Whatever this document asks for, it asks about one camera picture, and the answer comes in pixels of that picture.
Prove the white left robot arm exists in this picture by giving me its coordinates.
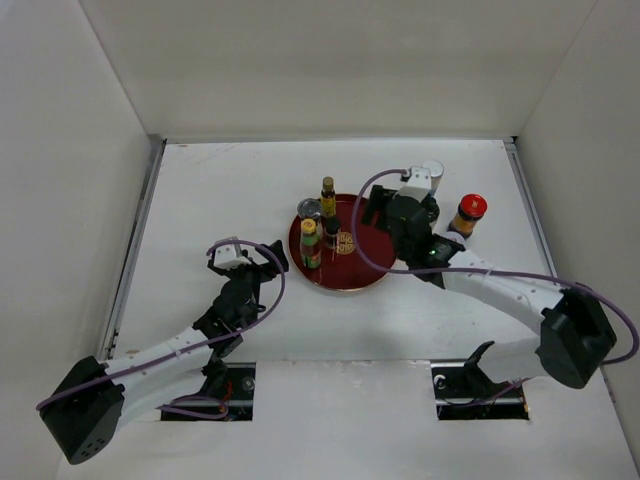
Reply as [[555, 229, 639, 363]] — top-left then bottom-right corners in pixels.
[[36, 237, 289, 465]]

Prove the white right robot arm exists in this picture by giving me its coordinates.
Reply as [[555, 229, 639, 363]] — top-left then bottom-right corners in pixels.
[[359, 185, 617, 396]]

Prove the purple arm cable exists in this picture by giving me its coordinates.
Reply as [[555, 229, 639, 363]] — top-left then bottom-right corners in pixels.
[[350, 168, 640, 401], [35, 239, 290, 419]]

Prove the small black label spice bottle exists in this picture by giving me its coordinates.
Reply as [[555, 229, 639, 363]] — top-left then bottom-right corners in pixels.
[[323, 215, 341, 251]]

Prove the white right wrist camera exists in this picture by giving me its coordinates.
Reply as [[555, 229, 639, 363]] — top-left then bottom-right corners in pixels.
[[396, 166, 433, 202]]

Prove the small yellow label bottle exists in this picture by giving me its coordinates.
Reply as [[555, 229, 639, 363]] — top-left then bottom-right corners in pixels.
[[320, 176, 336, 219]]

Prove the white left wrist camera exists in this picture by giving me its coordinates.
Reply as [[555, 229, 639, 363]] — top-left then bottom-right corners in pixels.
[[206, 237, 250, 270]]

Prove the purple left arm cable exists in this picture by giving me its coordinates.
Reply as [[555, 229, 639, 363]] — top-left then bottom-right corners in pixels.
[[35, 239, 290, 419]]

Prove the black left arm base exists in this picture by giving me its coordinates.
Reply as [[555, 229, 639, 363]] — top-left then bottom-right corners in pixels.
[[160, 363, 257, 422]]

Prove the green label sauce bottle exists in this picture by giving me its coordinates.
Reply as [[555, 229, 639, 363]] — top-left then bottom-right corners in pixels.
[[299, 218, 322, 269]]

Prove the red cap sauce jar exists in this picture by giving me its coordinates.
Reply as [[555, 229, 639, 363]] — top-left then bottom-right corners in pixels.
[[449, 193, 488, 238]]

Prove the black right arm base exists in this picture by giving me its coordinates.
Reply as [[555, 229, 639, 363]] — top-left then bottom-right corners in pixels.
[[431, 342, 529, 421]]

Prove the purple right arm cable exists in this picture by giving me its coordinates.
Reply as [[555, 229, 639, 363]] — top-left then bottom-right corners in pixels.
[[350, 168, 640, 401]]

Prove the red round tray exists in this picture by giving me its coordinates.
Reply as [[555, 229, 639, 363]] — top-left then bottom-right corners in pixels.
[[288, 194, 396, 292]]

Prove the black cap clear bottle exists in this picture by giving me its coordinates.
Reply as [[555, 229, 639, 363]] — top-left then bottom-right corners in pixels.
[[421, 195, 440, 226]]

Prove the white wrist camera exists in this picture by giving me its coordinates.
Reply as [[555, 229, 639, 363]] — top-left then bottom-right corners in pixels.
[[206, 237, 250, 270], [396, 166, 433, 202]]

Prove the white lid small jar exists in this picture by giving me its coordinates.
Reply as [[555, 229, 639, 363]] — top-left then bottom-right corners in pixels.
[[444, 231, 465, 243]]

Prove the blue label granule bottle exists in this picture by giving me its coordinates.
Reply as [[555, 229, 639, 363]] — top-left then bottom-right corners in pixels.
[[423, 159, 445, 196]]

